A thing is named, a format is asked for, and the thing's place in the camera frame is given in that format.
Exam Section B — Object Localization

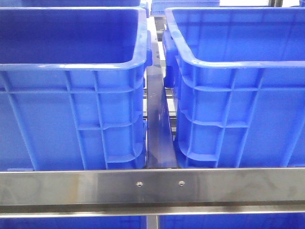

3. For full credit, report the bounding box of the steel rack centre divider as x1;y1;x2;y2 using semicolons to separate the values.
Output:
146;16;177;169

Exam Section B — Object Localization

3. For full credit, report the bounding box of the blue bin at left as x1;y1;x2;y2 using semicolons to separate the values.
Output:
0;7;152;171

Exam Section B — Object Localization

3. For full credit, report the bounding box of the blue bin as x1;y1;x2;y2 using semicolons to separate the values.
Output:
163;7;305;168
0;7;152;171

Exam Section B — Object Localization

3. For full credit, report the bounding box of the blue front right bin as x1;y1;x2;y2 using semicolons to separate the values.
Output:
163;7;305;168

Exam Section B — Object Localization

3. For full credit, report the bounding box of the steel rack front rail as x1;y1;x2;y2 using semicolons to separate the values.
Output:
0;167;305;218

